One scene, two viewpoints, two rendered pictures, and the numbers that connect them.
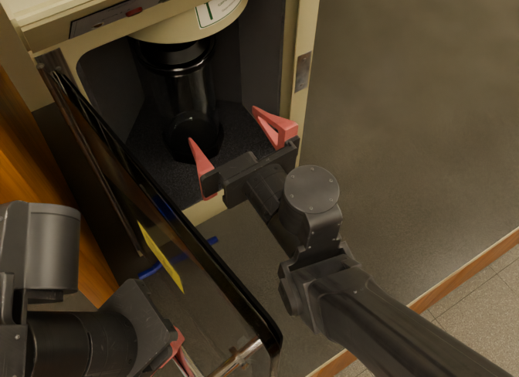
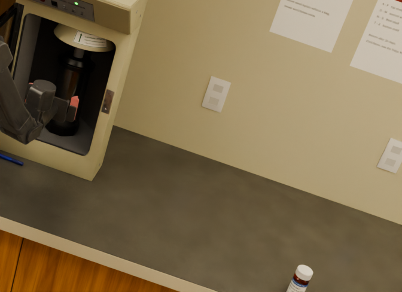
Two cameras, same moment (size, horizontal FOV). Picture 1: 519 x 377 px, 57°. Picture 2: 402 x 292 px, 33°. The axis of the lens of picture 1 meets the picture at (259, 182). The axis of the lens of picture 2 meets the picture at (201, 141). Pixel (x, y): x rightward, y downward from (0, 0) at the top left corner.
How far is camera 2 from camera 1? 147 cm
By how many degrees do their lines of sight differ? 41
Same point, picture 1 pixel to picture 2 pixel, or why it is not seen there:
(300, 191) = (40, 83)
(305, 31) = (113, 78)
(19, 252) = not seen: outside the picture
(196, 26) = (72, 39)
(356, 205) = (94, 206)
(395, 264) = (75, 227)
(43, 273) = not seen: outside the picture
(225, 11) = (85, 43)
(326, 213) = (38, 89)
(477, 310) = not seen: outside the picture
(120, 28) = (44, 14)
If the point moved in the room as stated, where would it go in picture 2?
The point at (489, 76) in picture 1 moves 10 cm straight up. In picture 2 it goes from (243, 239) to (254, 210)
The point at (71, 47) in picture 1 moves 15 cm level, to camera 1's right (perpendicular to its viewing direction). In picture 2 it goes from (27, 8) to (62, 31)
